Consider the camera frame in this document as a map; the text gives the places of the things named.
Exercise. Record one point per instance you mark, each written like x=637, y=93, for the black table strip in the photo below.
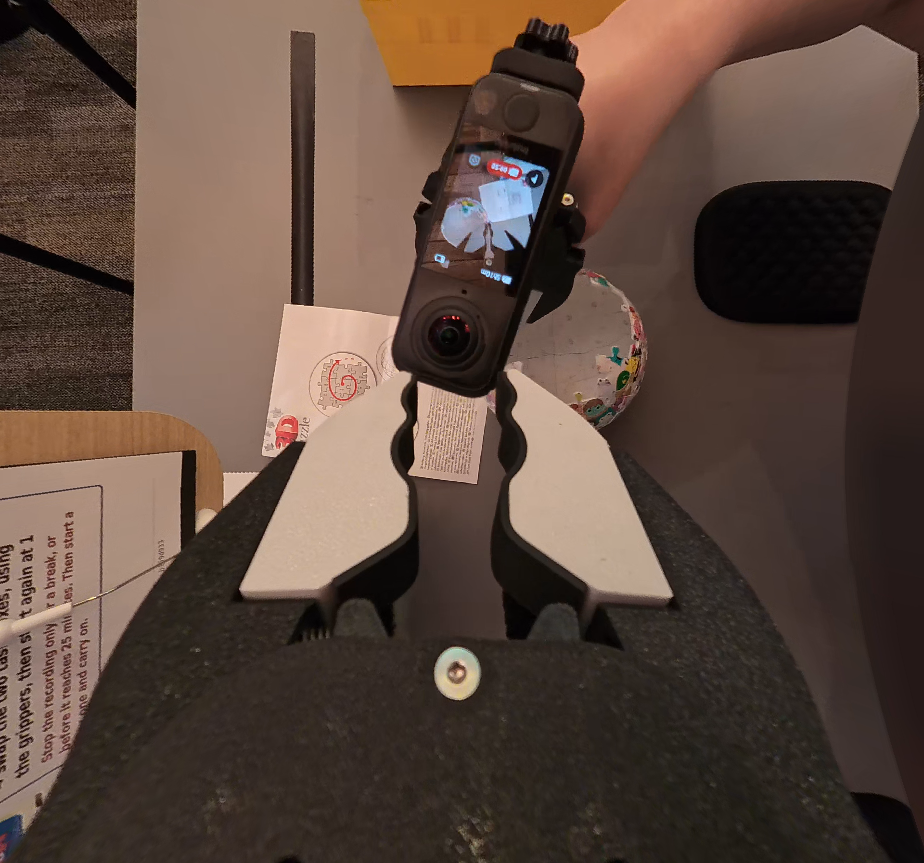
x=303, y=170

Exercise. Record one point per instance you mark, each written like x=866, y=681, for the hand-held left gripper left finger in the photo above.
x=339, y=516

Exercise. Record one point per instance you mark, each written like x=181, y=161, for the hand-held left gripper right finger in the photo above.
x=577, y=516

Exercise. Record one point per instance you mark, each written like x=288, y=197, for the black sign tripod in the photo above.
x=86, y=48

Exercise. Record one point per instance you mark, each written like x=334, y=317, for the person's right forearm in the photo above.
x=722, y=47

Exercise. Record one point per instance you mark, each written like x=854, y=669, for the folded paper instruction sheet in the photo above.
x=339, y=343

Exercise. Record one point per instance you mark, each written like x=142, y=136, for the yellow plastic bin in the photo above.
x=462, y=25

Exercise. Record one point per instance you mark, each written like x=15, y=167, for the colourful puzzle ball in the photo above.
x=599, y=365

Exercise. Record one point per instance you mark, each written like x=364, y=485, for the wooden instruction board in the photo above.
x=94, y=516

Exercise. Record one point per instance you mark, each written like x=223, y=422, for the colourful puzzle box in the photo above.
x=8, y=838

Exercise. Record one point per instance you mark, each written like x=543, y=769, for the black padded armrest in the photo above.
x=787, y=249

